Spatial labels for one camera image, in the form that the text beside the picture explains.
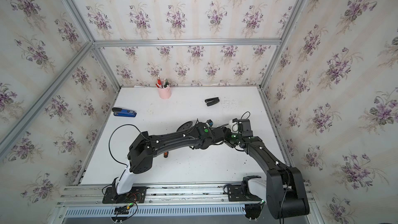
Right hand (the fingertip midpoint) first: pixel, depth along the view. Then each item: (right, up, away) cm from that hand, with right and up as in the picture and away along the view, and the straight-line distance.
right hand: (219, 136), depth 86 cm
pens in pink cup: (-37, +31, +23) cm, 54 cm away
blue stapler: (-66, +13, +16) cm, 69 cm away
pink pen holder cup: (-36, +26, +23) cm, 50 cm away
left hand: (-15, 0, -2) cm, 15 cm away
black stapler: (-2, +20, +23) cm, 30 cm away
